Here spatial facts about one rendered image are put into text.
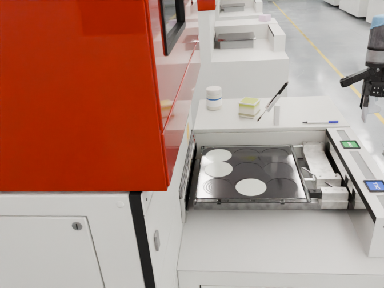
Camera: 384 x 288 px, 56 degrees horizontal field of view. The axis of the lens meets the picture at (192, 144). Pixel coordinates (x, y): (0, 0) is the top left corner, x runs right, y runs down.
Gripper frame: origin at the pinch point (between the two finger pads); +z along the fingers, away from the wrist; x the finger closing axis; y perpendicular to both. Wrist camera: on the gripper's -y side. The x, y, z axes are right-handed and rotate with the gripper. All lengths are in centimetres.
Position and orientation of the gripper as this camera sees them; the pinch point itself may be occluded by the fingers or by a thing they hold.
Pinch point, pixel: (360, 116)
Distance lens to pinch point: 146.8
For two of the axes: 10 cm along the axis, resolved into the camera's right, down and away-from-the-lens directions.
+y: 9.4, 1.1, -3.3
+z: 0.3, 9.1, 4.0
